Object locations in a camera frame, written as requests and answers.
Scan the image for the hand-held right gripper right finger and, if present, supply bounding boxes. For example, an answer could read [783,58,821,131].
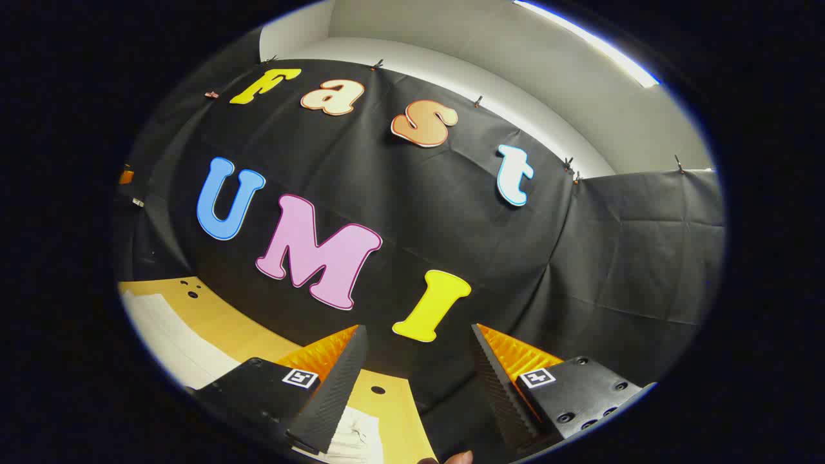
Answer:
[471,323,656,461]

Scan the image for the white jeans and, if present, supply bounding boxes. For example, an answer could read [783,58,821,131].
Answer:
[121,291,385,464]

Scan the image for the row of small metal clips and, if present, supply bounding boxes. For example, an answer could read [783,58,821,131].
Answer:
[205,55,685,184]

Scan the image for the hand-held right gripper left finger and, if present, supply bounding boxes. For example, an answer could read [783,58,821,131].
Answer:
[186,324,369,455]

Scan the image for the black backdrop cloth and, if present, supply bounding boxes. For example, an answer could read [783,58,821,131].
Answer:
[113,26,727,463]

